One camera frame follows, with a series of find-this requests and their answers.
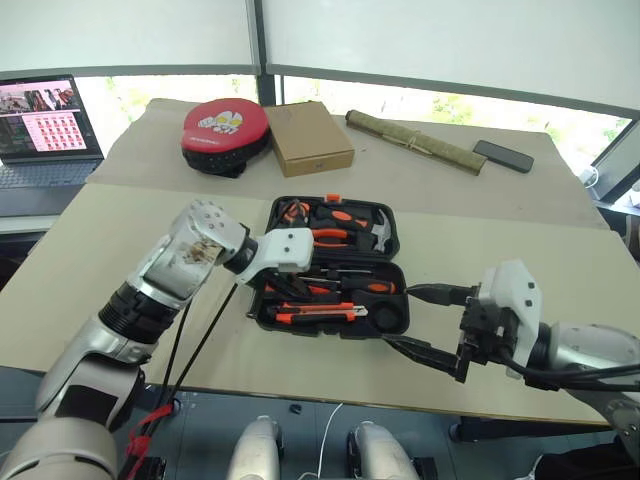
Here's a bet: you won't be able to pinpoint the red cable tie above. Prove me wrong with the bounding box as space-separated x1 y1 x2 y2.
124 403 176 464

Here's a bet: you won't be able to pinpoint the orange handled pliers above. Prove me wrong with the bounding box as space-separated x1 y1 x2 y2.
309 227 352 250

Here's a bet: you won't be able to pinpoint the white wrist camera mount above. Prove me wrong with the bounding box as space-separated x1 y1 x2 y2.
476 258 544 367
233 226 316 287

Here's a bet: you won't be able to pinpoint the orange tape measure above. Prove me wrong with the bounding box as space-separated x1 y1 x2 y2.
278 199 310 227

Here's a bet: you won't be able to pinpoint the black smartphone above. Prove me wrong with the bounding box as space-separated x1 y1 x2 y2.
472 139 536 175

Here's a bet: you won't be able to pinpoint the brown paper table cover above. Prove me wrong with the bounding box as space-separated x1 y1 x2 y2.
85 97 612 231

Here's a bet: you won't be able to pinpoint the black trouser leg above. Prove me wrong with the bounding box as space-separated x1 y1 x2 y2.
532 451 640 480

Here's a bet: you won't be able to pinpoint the silver robot left leg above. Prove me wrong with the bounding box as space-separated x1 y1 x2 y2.
226 414 285 480

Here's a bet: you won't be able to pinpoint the red boxing focus pad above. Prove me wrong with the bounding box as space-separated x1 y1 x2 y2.
180 97 272 180

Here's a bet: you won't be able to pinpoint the silver robot right leg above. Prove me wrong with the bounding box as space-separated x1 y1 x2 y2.
346 419 422 480

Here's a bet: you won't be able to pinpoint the black plastic tool case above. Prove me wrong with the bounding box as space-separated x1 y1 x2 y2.
246 194 412 342

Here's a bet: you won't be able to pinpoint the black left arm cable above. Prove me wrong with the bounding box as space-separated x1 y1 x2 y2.
172 279 242 396
159 299 191 401

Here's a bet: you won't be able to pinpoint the grey window frame post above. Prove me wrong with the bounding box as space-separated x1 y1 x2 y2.
244 0 287 107

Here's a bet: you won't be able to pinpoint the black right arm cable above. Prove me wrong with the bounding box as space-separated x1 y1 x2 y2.
503 348 640 393

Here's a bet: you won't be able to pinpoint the orange black utility knife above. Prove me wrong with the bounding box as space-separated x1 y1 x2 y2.
273 301 371 325

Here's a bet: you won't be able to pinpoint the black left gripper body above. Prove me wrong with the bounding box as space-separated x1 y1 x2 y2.
259 268 297 288

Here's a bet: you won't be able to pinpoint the rolled olive cloth bundle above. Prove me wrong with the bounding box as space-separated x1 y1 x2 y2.
345 109 488 177

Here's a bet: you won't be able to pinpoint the brown cardboard box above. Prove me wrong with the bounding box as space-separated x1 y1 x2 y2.
263 100 357 178

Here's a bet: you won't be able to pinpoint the open laptop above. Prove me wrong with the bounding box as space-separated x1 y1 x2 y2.
0 74 107 192

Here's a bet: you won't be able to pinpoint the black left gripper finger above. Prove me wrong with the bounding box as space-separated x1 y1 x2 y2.
272 273 308 297

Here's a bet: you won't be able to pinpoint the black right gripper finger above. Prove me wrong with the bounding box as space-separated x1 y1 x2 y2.
381 333 470 385
405 282 477 307

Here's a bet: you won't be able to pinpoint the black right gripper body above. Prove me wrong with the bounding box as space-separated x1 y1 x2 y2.
458 283 526 367

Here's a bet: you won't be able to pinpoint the claw hammer orange black grip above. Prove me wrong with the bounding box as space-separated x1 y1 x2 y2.
313 202 395 254

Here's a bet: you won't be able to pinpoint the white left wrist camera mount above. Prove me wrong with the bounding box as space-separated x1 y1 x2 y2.
233 226 316 287

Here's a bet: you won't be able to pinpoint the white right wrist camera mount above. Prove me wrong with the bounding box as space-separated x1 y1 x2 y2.
476 258 544 367

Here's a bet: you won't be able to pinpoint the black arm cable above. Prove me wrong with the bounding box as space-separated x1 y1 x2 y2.
159 299 191 401
503 348 640 393
172 279 242 396

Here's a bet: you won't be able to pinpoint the white floor cable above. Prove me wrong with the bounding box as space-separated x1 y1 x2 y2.
317 401 347 479

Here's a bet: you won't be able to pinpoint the black table leg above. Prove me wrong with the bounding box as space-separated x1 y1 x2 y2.
447 416 622 444

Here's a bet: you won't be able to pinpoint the silver robot leg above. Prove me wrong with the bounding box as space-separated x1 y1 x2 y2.
346 419 422 480
226 414 285 480

